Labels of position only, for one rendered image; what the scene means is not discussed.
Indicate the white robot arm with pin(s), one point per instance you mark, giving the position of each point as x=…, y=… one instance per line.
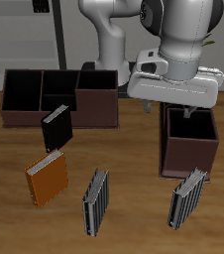
x=112, y=39

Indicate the orange book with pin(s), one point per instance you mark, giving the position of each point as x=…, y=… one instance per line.
x=49, y=180

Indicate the small black box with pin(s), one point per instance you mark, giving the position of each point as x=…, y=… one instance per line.
x=40, y=5

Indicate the black book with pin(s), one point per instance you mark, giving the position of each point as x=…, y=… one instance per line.
x=58, y=130

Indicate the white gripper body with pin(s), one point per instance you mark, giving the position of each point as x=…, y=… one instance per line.
x=170, y=91

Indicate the wide dark brown desk caddy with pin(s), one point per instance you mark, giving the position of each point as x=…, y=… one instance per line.
x=95, y=109

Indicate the grey striped book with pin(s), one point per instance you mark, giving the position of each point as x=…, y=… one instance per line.
x=96, y=205
x=185, y=203

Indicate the narrow dark brown desk caddy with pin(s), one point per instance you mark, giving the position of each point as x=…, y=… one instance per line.
x=188, y=155

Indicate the green pot plant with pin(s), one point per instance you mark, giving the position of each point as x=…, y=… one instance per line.
x=208, y=42

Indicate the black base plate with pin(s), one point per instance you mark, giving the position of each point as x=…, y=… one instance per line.
x=123, y=89

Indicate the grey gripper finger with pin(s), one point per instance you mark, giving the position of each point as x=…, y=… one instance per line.
x=188, y=112
x=147, y=105

